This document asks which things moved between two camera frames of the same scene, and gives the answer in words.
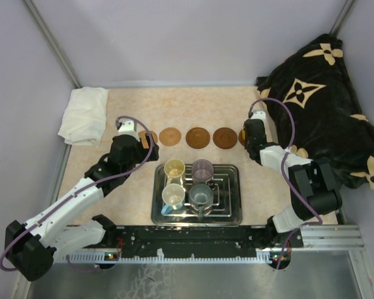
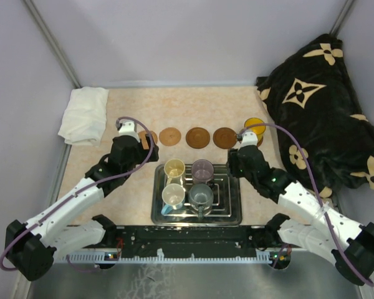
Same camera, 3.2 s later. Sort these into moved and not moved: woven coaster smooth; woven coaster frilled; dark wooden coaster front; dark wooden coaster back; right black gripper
Moved: right black gripper
Not moved: woven coaster smooth; woven coaster frilled; dark wooden coaster front; dark wooden coaster back
